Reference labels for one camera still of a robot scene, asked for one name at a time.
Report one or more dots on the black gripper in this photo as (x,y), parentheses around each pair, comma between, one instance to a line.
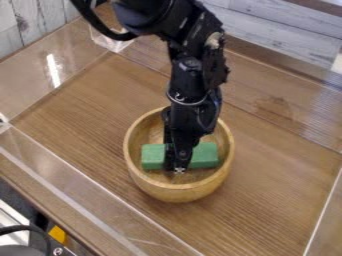
(191,120)

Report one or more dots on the green rectangular block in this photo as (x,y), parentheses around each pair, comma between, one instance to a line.
(205,156)

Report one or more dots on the brown wooden bowl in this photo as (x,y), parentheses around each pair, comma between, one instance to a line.
(175,188)

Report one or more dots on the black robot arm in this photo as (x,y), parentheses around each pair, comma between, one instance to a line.
(193,31)

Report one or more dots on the yellow and black device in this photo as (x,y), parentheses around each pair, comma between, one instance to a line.
(55,243)

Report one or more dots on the clear acrylic corner bracket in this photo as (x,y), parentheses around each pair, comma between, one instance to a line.
(110,44)

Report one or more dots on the clear acrylic tray wall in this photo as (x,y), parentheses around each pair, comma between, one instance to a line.
(97,217)

